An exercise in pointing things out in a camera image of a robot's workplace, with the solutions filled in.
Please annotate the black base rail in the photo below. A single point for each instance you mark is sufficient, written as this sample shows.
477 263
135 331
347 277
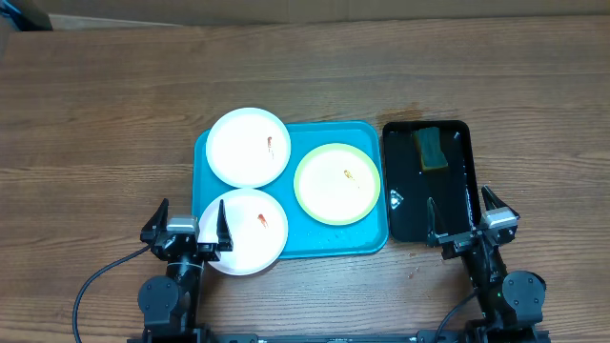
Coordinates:
424 336

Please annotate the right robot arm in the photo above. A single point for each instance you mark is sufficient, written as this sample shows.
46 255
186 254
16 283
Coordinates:
510 302

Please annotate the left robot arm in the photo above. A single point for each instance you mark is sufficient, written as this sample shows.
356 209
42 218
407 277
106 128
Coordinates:
169 302

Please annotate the black water tray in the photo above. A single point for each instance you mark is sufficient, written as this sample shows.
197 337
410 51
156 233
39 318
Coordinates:
408 187

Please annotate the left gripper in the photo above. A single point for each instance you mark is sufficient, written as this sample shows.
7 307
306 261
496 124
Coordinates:
225 244

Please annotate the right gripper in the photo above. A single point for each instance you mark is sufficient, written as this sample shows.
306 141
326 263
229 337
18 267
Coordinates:
457 242

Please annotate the dark object top left corner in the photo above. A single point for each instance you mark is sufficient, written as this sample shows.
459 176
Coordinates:
25 15

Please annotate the white plate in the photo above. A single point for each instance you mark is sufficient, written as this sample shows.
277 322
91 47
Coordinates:
248 148
258 226

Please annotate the light green plate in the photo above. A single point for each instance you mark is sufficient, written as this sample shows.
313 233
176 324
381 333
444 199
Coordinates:
337 184

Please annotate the green yellow sponge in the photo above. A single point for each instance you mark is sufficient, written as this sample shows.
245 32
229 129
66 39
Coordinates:
429 148

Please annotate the teal plastic tray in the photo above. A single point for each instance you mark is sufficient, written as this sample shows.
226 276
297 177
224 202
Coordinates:
308 237

